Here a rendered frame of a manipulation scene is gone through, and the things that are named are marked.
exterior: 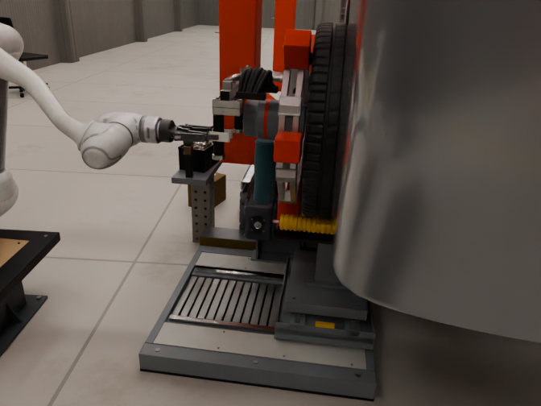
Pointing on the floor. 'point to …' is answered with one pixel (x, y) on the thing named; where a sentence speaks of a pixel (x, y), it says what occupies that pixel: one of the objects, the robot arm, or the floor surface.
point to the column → (202, 208)
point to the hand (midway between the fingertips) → (220, 134)
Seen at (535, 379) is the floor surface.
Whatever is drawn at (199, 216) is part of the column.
